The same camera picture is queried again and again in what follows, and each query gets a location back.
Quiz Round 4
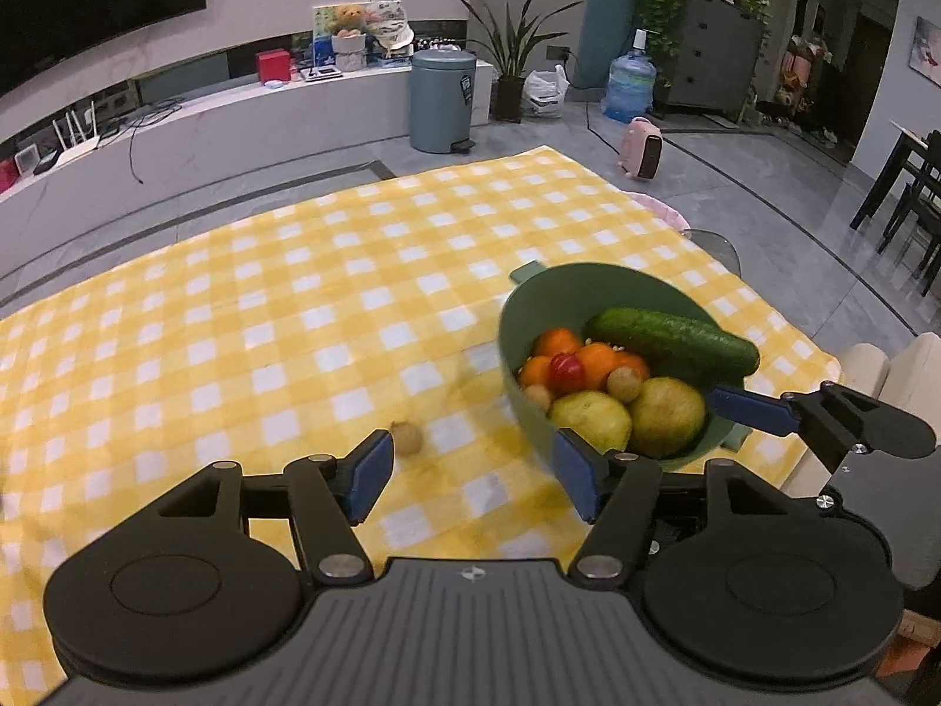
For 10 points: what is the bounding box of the white router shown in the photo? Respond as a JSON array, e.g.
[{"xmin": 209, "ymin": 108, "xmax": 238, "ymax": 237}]
[{"xmin": 55, "ymin": 101, "xmax": 100, "ymax": 163}]

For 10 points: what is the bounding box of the printed picture board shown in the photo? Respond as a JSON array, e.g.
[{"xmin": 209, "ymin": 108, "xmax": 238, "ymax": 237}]
[{"xmin": 312, "ymin": 0, "xmax": 409, "ymax": 71}]

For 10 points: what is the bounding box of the blue water bottle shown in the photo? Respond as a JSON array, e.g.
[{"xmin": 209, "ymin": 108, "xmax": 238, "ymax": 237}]
[{"xmin": 603, "ymin": 28, "xmax": 658, "ymax": 124}]

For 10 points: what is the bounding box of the long-leaf potted plant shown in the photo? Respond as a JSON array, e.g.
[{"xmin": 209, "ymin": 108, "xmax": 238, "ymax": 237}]
[{"xmin": 452, "ymin": 0, "xmax": 582, "ymax": 122}]

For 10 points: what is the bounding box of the green colander bowl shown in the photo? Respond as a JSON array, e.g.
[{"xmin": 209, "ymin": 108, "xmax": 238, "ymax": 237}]
[{"xmin": 498, "ymin": 262, "xmax": 766, "ymax": 473}]

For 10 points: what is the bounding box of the small red fruit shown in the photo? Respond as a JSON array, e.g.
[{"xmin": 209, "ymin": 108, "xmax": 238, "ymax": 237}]
[{"xmin": 550, "ymin": 353, "xmax": 585, "ymax": 392}]

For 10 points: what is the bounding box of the black cable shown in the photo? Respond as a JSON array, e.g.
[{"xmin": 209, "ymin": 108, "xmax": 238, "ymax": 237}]
[{"xmin": 128, "ymin": 104, "xmax": 185, "ymax": 185}]

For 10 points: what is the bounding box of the white plastic bag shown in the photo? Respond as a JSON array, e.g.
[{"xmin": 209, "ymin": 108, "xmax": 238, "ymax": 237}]
[{"xmin": 520, "ymin": 65, "xmax": 570, "ymax": 119}]

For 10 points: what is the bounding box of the teddy bear plush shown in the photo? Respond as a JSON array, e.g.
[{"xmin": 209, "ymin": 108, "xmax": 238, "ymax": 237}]
[{"xmin": 327, "ymin": 4, "xmax": 369, "ymax": 73}]

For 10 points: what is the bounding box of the white curved media counter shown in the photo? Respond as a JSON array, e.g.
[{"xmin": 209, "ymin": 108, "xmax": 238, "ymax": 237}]
[{"xmin": 0, "ymin": 59, "xmax": 492, "ymax": 266}]

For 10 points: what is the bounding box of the cluttered shelf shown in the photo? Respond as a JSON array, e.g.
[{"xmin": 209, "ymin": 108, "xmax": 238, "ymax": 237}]
[{"xmin": 757, "ymin": 29, "xmax": 839, "ymax": 144}]

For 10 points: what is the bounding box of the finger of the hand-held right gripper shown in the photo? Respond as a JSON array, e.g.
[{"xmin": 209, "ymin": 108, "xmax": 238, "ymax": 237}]
[{"xmin": 707, "ymin": 382, "xmax": 938, "ymax": 473}]

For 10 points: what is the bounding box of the beige wooden chair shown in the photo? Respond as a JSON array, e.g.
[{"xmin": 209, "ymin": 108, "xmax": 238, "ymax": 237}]
[{"xmin": 783, "ymin": 333, "xmax": 941, "ymax": 501}]

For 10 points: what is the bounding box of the pink cushion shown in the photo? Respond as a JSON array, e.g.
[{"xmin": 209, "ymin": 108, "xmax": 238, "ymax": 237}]
[{"xmin": 628, "ymin": 191, "xmax": 692, "ymax": 232}]

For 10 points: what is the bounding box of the green pear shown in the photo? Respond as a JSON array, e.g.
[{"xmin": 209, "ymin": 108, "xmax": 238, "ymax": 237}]
[{"xmin": 628, "ymin": 377, "xmax": 708, "ymax": 458}]

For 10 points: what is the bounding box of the black television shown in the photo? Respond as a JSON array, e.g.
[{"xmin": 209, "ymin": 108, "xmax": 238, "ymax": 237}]
[{"xmin": 0, "ymin": 0, "xmax": 207, "ymax": 96}]

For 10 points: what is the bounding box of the dark grey cabinet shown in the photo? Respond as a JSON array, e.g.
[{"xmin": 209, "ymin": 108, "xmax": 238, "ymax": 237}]
[{"xmin": 662, "ymin": 0, "xmax": 766, "ymax": 119}]

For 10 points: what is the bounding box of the grey-blue pedal trash bin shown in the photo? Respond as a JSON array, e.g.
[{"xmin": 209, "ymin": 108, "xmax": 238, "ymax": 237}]
[{"xmin": 409, "ymin": 48, "xmax": 478, "ymax": 155}]

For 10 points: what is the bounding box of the wall picture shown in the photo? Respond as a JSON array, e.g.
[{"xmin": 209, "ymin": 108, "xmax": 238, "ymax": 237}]
[{"xmin": 912, "ymin": 15, "xmax": 941, "ymax": 85}]

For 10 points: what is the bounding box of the green cucumber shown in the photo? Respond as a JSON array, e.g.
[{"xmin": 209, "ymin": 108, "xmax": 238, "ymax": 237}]
[{"xmin": 586, "ymin": 307, "xmax": 760, "ymax": 378}]

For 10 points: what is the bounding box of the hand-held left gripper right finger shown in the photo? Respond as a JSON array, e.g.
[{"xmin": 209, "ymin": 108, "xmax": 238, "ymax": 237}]
[{"xmin": 553, "ymin": 430, "xmax": 791, "ymax": 581}]

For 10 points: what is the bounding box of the pink space heater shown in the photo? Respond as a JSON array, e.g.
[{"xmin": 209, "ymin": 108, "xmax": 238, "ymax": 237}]
[{"xmin": 619, "ymin": 116, "xmax": 665, "ymax": 181}]

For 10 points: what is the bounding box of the yellow pear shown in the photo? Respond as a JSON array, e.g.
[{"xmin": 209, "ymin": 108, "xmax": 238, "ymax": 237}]
[{"xmin": 550, "ymin": 389, "xmax": 633, "ymax": 455}]

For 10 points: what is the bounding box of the black dining table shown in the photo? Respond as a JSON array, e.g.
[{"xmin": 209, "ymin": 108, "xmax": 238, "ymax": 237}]
[{"xmin": 849, "ymin": 118, "xmax": 941, "ymax": 232}]

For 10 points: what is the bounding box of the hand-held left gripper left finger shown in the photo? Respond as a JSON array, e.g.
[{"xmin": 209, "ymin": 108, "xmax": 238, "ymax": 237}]
[{"xmin": 158, "ymin": 430, "xmax": 396, "ymax": 581}]

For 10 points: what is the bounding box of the round glass table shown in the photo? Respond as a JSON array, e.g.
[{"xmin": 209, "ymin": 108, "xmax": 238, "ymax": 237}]
[{"xmin": 683, "ymin": 228, "xmax": 742, "ymax": 273}]

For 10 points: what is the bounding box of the yellow checked tablecloth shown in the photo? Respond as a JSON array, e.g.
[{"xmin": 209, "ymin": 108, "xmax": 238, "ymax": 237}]
[{"xmin": 0, "ymin": 145, "xmax": 843, "ymax": 692}]

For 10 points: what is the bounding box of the black dining chair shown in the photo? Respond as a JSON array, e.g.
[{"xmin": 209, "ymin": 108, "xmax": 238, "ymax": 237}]
[{"xmin": 878, "ymin": 132, "xmax": 941, "ymax": 295}]

